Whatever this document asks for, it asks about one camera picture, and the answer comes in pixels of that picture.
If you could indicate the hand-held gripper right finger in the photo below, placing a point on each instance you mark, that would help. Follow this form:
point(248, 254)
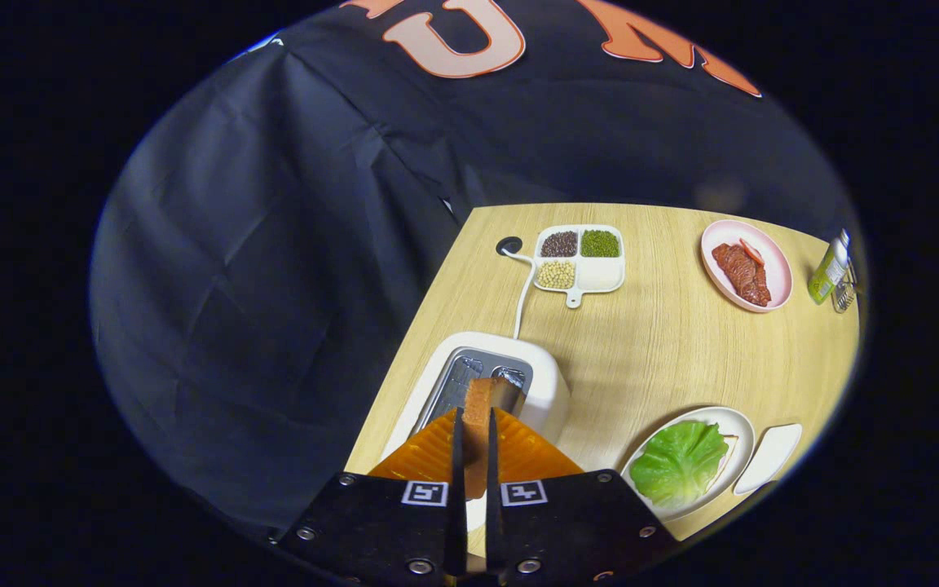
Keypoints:
point(584, 530)

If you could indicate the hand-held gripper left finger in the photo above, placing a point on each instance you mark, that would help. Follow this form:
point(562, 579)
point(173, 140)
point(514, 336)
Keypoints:
point(372, 530)

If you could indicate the green lettuce leaf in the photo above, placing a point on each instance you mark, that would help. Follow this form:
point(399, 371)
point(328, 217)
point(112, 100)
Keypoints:
point(677, 465)

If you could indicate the toasted bread slice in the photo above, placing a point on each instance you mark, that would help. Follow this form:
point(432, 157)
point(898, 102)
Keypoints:
point(478, 424)

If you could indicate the white toaster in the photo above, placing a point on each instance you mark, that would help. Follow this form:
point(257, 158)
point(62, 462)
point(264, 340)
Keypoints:
point(547, 391)

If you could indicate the white bread slice with crust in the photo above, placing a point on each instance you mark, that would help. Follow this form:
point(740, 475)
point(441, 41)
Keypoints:
point(729, 456)

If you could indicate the round white plate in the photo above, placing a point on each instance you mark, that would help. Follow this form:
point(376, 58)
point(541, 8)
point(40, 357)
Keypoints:
point(740, 432)

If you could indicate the square white plate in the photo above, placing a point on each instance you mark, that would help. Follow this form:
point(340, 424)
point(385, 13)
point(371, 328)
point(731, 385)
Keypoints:
point(769, 458)

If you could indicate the white divided dish with beans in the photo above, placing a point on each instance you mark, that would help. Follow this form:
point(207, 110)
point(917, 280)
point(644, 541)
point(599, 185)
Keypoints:
point(600, 275)

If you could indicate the brown cooked meat slices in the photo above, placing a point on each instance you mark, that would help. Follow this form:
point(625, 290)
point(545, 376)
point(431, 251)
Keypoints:
point(742, 277)

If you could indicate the black backdrop cloth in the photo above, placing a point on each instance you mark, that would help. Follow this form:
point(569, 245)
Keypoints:
point(274, 244)

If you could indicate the pink plate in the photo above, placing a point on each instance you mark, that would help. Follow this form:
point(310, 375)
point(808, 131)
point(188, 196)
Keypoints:
point(778, 277)

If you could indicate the red sausage slice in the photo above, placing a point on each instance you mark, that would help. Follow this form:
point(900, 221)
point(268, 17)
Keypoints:
point(752, 251)

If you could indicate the green label metal bottle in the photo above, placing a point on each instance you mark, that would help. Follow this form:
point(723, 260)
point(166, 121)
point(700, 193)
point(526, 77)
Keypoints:
point(826, 277)

